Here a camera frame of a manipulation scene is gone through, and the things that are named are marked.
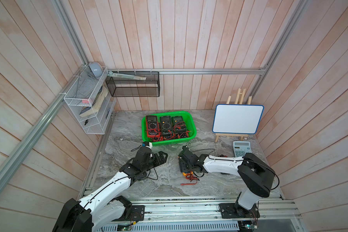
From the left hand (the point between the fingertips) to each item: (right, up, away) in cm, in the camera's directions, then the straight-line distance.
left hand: (162, 159), depth 82 cm
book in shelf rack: (-37, +32, -3) cm, 49 cm away
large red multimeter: (-8, +19, +16) cm, 26 cm away
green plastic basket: (+18, +25, +24) cm, 39 cm away
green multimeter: (+11, +18, +16) cm, 27 cm away
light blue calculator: (+52, +4, +13) cm, 54 cm away
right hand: (+13, -5, +9) cm, 17 cm away
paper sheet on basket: (-24, +52, +10) cm, 58 cm away
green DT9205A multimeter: (+1, +20, +19) cm, 28 cm away
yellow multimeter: (+16, -10, +1) cm, 19 cm away
